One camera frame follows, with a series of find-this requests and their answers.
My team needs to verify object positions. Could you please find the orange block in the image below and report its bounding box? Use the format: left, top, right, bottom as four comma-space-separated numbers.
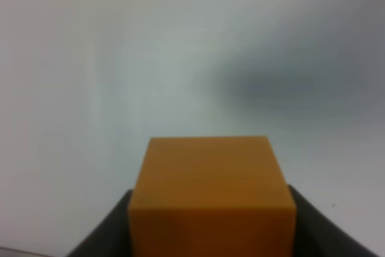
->
128, 136, 297, 256

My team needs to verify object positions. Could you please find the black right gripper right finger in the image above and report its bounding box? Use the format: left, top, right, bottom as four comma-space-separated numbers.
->
289, 185, 376, 257

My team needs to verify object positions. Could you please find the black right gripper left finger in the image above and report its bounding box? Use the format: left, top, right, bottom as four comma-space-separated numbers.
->
68, 190, 133, 257

